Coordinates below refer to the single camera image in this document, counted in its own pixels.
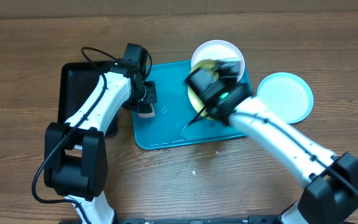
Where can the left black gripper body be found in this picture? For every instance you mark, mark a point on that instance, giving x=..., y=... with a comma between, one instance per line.
x=148, y=94

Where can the green and red sponge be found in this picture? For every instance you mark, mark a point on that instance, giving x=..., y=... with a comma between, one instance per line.
x=146, y=111

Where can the white round plate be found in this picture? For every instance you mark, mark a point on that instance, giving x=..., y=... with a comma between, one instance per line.
x=218, y=50

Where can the yellow green-rimmed round plate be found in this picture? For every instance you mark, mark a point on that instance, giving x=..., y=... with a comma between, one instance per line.
x=209, y=65

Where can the light blue round plate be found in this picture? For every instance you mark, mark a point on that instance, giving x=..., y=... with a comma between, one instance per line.
x=287, y=95

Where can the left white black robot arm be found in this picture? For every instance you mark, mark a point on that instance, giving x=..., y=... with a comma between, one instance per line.
x=75, y=162

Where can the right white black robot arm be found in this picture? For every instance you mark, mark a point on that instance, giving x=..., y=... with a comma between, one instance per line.
x=329, y=182

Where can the teal plastic serving tray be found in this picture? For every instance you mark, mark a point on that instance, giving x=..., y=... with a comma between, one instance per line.
x=173, y=111

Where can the black rectangular tray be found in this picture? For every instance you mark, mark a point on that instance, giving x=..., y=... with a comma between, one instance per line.
x=78, y=80

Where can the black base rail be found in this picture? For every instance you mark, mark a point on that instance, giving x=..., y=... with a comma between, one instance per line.
x=252, y=219

